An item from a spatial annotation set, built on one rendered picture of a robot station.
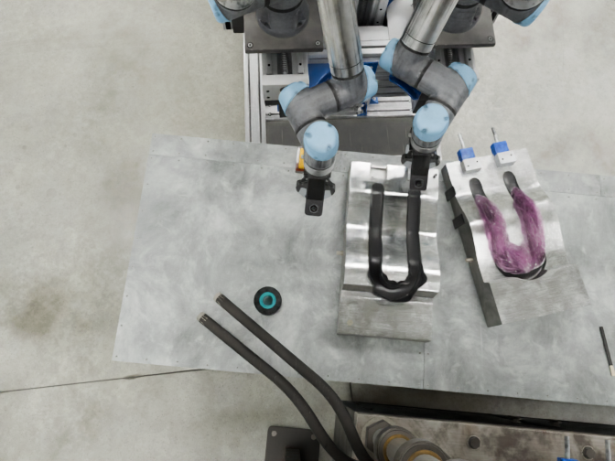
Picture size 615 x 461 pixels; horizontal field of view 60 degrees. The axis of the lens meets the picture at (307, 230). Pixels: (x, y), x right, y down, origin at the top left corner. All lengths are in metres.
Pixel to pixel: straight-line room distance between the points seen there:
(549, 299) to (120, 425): 1.73
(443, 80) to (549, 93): 1.75
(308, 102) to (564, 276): 0.87
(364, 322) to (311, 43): 0.80
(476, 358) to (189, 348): 0.82
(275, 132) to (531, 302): 1.31
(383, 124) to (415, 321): 1.13
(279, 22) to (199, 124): 1.19
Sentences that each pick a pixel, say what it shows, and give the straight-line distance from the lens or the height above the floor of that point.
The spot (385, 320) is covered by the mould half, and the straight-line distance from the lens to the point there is 1.51.
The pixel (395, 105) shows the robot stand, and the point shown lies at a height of 0.23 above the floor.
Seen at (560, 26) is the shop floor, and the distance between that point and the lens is 3.23.
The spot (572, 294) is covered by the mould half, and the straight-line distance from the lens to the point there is 1.64.
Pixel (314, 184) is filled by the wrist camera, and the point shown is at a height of 1.11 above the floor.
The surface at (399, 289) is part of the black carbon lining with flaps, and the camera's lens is 1.52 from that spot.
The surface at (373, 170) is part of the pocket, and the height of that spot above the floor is 0.86.
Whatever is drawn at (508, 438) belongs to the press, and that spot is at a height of 0.79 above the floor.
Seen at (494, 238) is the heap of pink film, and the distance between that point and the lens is 1.59.
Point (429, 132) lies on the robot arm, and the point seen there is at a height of 1.29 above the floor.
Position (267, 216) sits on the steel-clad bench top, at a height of 0.80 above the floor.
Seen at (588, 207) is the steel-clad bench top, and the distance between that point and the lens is 1.86.
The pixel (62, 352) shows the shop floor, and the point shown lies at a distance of 2.54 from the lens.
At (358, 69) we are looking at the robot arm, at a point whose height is 1.32.
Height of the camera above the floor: 2.34
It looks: 75 degrees down
